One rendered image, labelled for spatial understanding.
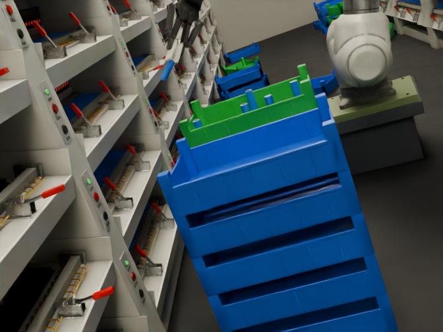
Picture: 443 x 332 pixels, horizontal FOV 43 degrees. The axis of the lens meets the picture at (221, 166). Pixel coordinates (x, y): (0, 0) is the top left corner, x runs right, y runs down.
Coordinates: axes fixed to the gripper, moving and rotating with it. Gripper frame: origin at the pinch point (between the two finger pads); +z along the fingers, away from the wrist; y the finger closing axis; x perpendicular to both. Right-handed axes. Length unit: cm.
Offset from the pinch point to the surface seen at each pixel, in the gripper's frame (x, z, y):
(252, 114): 48, 29, 0
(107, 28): -6.3, 0.6, 19.5
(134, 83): -7.7, 11.6, 6.0
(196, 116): 24.7, 25.6, 0.3
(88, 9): -7.9, -2.5, 26.3
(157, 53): -60, -27, -20
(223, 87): -142, -71, -105
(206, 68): -163, -88, -100
